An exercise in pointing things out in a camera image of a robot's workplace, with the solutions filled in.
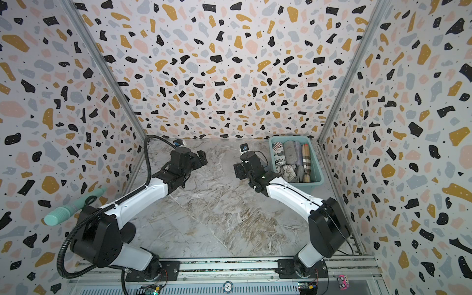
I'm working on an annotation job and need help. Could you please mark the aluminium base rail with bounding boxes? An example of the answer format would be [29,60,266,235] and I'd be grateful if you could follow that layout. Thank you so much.
[64,255,388,295]

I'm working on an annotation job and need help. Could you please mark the plaid tartan glasses case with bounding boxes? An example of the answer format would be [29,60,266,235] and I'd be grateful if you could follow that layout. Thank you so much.
[302,144,312,183]

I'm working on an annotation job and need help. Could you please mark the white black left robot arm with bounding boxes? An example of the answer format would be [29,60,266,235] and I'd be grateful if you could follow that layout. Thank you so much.
[62,146,208,280]

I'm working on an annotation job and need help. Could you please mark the dark grey fabric glasses case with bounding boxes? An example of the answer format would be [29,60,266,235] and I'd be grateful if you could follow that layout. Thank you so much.
[283,140,298,165]

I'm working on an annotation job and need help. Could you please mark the newspaper flag glasses case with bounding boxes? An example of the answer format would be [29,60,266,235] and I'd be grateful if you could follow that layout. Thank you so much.
[272,141,286,173]

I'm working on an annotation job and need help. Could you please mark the black corrugated cable conduit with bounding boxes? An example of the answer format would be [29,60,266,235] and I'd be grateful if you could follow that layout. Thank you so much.
[56,134,176,280]

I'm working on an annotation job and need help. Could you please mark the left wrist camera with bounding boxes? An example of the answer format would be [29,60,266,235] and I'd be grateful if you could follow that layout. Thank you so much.
[173,139,185,147]

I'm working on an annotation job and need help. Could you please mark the long lilac fabric glasses case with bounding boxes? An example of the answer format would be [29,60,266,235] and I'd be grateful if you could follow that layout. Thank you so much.
[295,141,305,182]

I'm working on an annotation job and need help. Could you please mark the world map print glasses case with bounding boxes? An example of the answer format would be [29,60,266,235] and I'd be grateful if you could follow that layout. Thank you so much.
[279,165,299,183]

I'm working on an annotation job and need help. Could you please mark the mint green handheld microphone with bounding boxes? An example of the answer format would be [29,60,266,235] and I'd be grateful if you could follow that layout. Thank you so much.
[44,188,107,226]

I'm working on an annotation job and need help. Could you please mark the pink toy car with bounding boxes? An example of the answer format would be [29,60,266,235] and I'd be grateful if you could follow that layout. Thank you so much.
[336,275,350,291]

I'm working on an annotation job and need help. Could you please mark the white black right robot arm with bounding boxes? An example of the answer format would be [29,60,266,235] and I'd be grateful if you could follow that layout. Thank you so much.
[234,151,352,271]

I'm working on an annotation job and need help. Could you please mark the teal plastic storage box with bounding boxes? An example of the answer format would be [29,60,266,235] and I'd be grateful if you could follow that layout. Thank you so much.
[269,135,324,194]

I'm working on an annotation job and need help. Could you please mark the aluminium wall frame strip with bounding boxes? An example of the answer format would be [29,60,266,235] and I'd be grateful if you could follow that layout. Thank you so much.
[60,0,146,140]

